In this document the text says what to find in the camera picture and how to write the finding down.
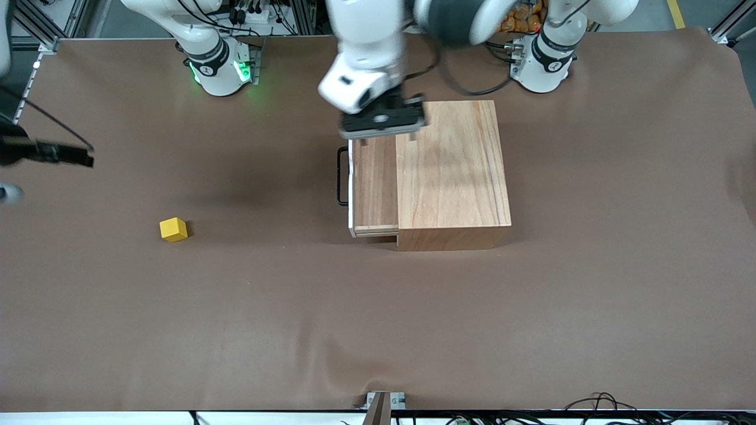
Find yellow cube block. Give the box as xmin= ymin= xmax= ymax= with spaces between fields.
xmin=159 ymin=217 xmax=189 ymax=243

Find wooden cabinet box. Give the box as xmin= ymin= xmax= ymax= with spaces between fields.
xmin=396 ymin=100 xmax=513 ymax=252

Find white power strip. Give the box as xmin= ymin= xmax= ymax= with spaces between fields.
xmin=227 ymin=0 xmax=281 ymax=25

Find orange mesh bag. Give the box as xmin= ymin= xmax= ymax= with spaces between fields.
xmin=499 ymin=0 xmax=547 ymax=33

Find brown table mat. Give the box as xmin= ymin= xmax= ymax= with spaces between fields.
xmin=0 ymin=27 xmax=756 ymax=413

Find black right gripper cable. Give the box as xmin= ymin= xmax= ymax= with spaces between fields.
xmin=0 ymin=86 xmax=94 ymax=151

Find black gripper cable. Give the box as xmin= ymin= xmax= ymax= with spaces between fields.
xmin=0 ymin=86 xmax=94 ymax=151
xmin=434 ymin=35 xmax=514 ymax=97

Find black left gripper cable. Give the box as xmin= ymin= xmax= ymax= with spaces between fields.
xmin=434 ymin=35 xmax=514 ymax=97

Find aluminium post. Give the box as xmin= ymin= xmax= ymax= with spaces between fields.
xmin=289 ymin=0 xmax=317 ymax=36

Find aluminium frame profile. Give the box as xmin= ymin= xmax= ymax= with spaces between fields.
xmin=709 ymin=9 xmax=756 ymax=45
xmin=0 ymin=0 xmax=60 ymax=53

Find black left arm base cables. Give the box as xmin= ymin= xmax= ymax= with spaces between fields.
xmin=484 ymin=38 xmax=523 ymax=66

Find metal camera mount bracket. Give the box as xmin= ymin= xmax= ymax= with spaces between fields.
xmin=363 ymin=391 xmax=407 ymax=425

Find black cable bundle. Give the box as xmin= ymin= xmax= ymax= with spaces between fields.
xmin=561 ymin=391 xmax=756 ymax=425

